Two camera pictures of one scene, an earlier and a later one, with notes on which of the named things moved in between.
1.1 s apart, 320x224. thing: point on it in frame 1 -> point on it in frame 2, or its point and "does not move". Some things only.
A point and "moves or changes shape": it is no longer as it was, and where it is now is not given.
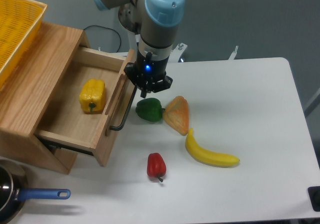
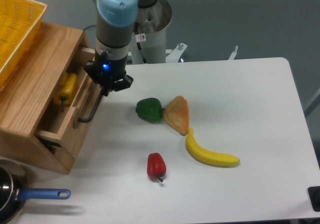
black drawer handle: [116, 129] -> [85, 120]
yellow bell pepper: [92, 95] -> [64, 95]
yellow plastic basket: [20, 19] does not move
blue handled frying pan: [14, 192] does not move
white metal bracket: [176, 55] does not move
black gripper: [147, 71] -> [106, 68]
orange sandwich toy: [176, 115] does not move
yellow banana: [210, 158] does not move
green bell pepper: [150, 109] does not move
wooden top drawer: [83, 112] moves or changes shape
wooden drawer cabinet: [29, 89] does not move
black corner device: [314, 194] does not move
